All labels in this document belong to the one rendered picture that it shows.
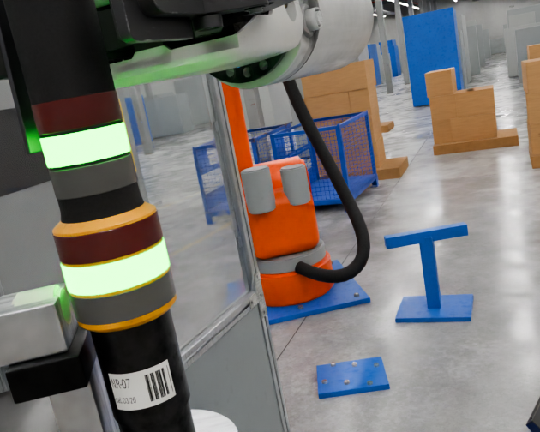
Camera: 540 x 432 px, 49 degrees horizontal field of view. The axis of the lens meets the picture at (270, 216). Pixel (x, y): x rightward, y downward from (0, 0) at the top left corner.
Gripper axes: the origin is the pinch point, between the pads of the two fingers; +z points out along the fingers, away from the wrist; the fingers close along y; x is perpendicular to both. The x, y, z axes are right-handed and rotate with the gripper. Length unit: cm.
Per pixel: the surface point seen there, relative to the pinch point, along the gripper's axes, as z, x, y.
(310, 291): -336, -154, 152
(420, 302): -337, -162, 77
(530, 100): -744, -88, 24
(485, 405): -230, -165, 25
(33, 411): -6.1, -23.0, 16.8
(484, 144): -896, -159, 98
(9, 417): -5.0, -22.9, 17.9
